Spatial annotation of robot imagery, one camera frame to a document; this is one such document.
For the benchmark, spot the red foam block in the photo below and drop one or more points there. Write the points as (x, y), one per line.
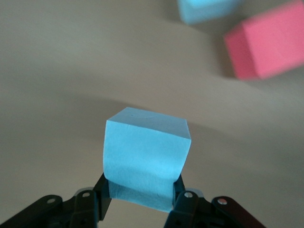
(273, 40)

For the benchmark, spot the blue foam block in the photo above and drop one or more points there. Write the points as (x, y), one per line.
(206, 9)
(147, 154)

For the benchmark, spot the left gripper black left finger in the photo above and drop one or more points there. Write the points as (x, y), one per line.
(83, 209)

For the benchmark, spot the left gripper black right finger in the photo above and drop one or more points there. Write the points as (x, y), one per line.
(190, 209)

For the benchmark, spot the brown table cover sheet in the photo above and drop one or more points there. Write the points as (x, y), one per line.
(71, 59)

